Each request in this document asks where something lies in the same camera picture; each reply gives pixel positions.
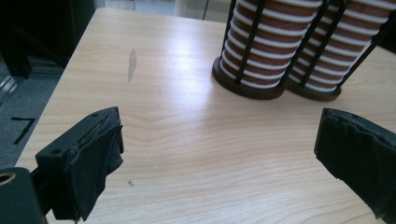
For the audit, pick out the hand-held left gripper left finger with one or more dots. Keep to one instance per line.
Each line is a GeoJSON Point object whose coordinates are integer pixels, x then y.
{"type": "Point", "coordinates": [81, 155]}

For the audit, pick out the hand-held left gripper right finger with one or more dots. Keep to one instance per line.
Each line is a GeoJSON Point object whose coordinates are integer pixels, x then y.
{"type": "Point", "coordinates": [358, 155]}

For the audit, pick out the stack of brown paper cups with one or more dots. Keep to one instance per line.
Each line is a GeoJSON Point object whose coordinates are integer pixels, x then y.
{"type": "Point", "coordinates": [345, 46]}
{"type": "Point", "coordinates": [274, 40]}

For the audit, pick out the dark cabinet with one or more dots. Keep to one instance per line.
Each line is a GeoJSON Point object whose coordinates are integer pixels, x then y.
{"type": "Point", "coordinates": [46, 28]}

